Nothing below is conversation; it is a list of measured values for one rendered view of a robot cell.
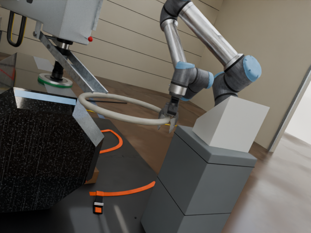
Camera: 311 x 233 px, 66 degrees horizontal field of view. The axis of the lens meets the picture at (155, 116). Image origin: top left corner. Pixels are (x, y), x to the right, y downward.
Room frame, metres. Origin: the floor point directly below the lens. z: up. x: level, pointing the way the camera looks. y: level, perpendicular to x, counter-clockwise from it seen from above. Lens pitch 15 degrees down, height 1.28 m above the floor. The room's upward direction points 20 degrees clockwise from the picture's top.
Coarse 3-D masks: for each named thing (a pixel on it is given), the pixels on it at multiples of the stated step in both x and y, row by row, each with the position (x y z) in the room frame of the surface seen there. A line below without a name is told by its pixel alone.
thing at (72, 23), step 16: (48, 0) 1.52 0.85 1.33; (64, 0) 1.44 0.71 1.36; (80, 0) 1.50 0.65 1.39; (96, 0) 1.59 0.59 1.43; (48, 16) 1.51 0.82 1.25; (64, 16) 1.43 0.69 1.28; (80, 16) 1.52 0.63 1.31; (48, 32) 1.49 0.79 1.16; (64, 32) 1.45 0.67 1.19; (80, 32) 1.54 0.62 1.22
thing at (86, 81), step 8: (40, 32) 1.62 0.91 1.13; (40, 40) 1.61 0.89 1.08; (48, 40) 1.57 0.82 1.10; (56, 40) 1.70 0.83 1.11; (48, 48) 1.54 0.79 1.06; (56, 56) 1.50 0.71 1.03; (72, 56) 1.59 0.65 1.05; (64, 64) 1.45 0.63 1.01; (72, 64) 1.55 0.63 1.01; (80, 64) 1.54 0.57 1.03; (72, 72) 1.40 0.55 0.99; (80, 72) 1.52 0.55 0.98; (88, 72) 1.49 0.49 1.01; (80, 80) 1.36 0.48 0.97; (88, 80) 1.48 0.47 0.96; (96, 80) 1.44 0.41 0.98; (88, 88) 1.31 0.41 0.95; (96, 88) 1.44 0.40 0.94; (104, 88) 1.40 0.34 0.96
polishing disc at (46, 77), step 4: (40, 76) 1.49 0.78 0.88; (44, 76) 1.52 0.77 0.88; (48, 76) 1.55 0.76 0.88; (44, 80) 1.47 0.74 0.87; (48, 80) 1.47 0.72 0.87; (52, 80) 1.49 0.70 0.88; (56, 80) 1.53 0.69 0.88; (64, 80) 1.60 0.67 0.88; (68, 80) 1.63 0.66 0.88; (56, 84) 1.48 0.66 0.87; (60, 84) 1.49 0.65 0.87; (64, 84) 1.51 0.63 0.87; (68, 84) 1.54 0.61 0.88
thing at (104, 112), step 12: (84, 96) 1.18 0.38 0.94; (96, 96) 1.33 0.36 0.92; (108, 96) 1.40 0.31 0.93; (120, 96) 1.44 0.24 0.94; (96, 108) 1.01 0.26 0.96; (156, 108) 1.39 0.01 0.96; (120, 120) 1.00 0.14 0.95; (132, 120) 1.00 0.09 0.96; (144, 120) 1.03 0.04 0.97; (156, 120) 1.08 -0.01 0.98; (168, 120) 1.17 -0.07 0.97
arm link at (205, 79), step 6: (198, 72) 1.26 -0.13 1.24; (204, 72) 1.28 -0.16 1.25; (198, 78) 1.25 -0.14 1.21; (204, 78) 1.27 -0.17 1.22; (210, 78) 1.28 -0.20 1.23; (192, 84) 1.27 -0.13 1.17; (198, 84) 1.27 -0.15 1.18; (204, 84) 1.28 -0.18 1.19; (210, 84) 1.29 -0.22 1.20; (192, 90) 1.32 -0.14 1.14; (198, 90) 1.31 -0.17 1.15
